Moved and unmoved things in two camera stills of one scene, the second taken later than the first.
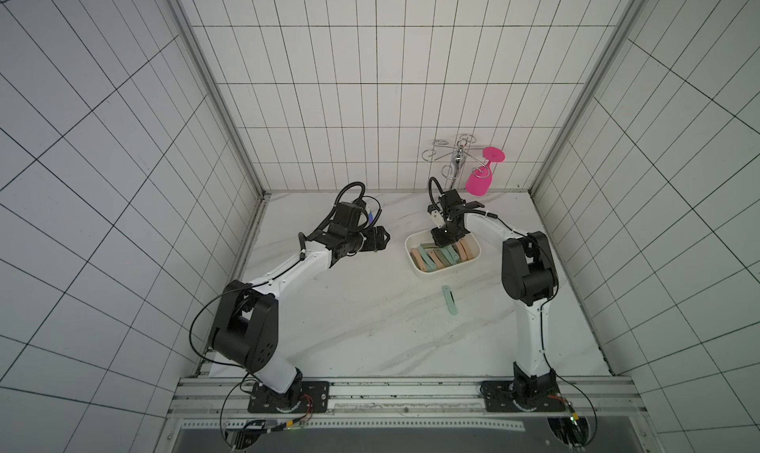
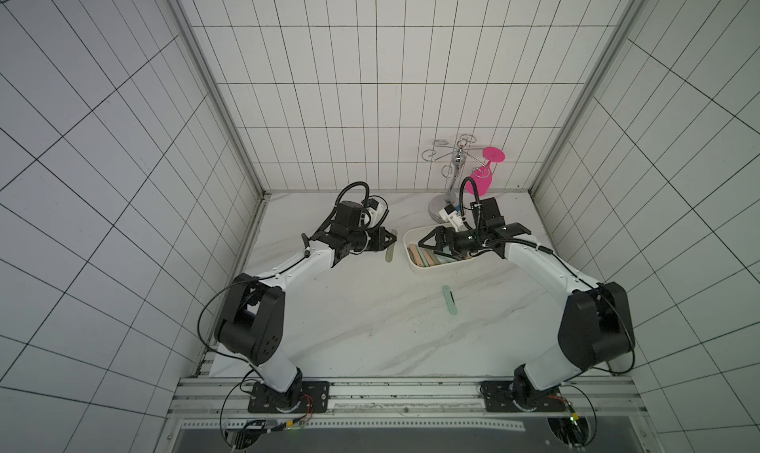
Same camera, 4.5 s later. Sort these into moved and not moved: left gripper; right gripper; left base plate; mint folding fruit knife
Moved: right gripper
Not moved: left gripper; left base plate; mint folding fruit knife
